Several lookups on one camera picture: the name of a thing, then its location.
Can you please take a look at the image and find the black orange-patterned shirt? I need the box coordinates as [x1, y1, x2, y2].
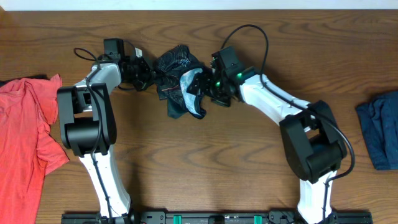
[153, 45, 209, 119]

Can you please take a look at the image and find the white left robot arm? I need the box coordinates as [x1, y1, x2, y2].
[57, 48, 154, 223]

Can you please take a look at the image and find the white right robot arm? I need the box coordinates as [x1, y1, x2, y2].
[180, 65, 352, 223]

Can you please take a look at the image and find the red shirt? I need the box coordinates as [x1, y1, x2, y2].
[1, 75, 69, 223]

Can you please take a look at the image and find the dark blue folded cloth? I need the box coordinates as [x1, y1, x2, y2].
[356, 91, 397, 170]

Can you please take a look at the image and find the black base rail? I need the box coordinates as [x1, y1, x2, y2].
[60, 210, 374, 224]

